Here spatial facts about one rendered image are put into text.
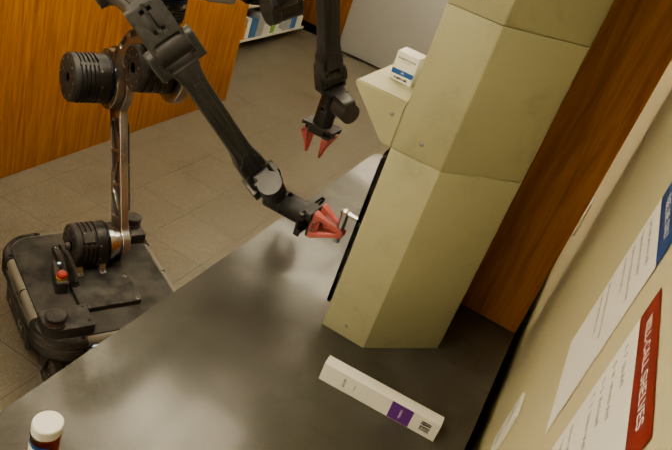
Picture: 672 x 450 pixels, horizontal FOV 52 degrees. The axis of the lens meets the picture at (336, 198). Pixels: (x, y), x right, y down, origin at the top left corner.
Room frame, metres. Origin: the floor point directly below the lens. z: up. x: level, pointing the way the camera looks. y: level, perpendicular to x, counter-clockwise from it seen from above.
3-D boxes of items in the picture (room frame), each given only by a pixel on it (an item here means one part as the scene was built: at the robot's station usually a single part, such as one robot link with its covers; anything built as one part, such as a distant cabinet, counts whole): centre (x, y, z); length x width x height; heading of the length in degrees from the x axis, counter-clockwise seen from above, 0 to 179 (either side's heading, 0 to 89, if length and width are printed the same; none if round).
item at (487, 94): (1.38, -0.24, 1.33); 0.32 x 0.25 x 0.77; 163
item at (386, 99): (1.43, -0.06, 1.46); 0.32 x 0.12 x 0.10; 163
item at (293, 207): (1.37, 0.07, 1.14); 0.10 x 0.07 x 0.07; 162
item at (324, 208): (1.34, 0.00, 1.15); 0.09 x 0.07 x 0.07; 73
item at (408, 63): (1.39, -0.05, 1.54); 0.05 x 0.05 x 0.06; 74
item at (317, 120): (1.80, 0.11, 1.21); 0.10 x 0.07 x 0.07; 73
